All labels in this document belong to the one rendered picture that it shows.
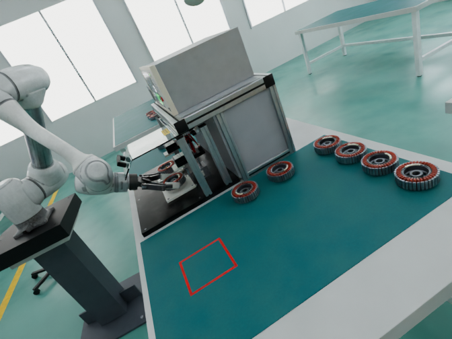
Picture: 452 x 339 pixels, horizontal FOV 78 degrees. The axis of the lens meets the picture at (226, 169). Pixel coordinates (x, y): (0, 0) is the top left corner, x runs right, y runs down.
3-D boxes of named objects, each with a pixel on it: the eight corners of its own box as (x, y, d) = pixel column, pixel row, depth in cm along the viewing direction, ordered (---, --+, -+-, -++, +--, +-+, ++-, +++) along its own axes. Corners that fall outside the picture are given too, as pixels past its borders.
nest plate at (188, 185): (167, 203, 127) (166, 201, 127) (162, 190, 141) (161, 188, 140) (196, 186, 130) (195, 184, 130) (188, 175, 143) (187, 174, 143)
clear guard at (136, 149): (125, 180, 104) (116, 167, 102) (122, 162, 125) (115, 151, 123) (200, 140, 110) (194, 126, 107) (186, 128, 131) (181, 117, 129)
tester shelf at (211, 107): (178, 134, 105) (173, 124, 103) (154, 111, 164) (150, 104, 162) (275, 83, 112) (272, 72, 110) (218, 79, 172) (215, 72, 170)
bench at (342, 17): (420, 78, 310) (416, 6, 277) (305, 75, 495) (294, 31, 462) (477, 45, 326) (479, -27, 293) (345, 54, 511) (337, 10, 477)
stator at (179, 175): (167, 194, 128) (163, 187, 127) (163, 185, 138) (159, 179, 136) (188, 182, 130) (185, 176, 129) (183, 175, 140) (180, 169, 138)
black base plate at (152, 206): (144, 237, 115) (141, 233, 114) (133, 182, 171) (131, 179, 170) (240, 181, 123) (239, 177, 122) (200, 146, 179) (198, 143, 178)
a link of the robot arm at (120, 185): (114, 196, 120) (129, 195, 123) (114, 175, 118) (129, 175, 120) (114, 187, 128) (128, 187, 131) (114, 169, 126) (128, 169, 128)
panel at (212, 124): (239, 178, 121) (212, 116, 108) (198, 143, 179) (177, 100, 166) (241, 177, 122) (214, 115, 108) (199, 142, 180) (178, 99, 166)
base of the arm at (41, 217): (10, 244, 143) (3, 236, 140) (25, 222, 163) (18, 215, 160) (44, 226, 145) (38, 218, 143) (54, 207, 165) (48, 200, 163)
